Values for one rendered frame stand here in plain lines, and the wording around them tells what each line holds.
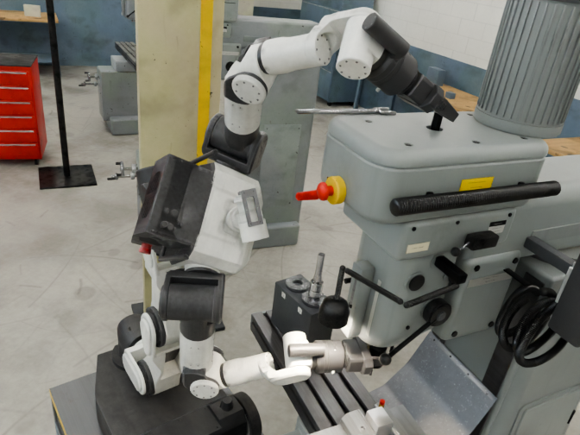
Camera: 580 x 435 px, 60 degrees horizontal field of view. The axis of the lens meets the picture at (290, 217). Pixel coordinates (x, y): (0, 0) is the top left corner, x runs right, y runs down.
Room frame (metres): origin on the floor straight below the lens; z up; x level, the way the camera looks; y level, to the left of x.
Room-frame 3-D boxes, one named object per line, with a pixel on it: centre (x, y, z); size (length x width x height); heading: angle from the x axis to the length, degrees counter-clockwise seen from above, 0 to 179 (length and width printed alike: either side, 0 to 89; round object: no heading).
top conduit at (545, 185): (0.97, -0.39, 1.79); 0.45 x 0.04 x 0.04; 118
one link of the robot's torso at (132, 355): (1.48, 0.46, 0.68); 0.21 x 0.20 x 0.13; 39
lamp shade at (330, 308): (0.96, -0.13, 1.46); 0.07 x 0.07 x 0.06
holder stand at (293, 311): (1.49, -0.09, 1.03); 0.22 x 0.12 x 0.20; 39
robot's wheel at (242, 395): (1.43, 0.08, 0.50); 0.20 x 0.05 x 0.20; 39
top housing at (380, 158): (1.09, -0.30, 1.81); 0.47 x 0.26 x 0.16; 118
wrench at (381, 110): (1.12, -0.09, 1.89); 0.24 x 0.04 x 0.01; 115
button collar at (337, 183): (0.98, -0.09, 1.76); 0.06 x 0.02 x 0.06; 28
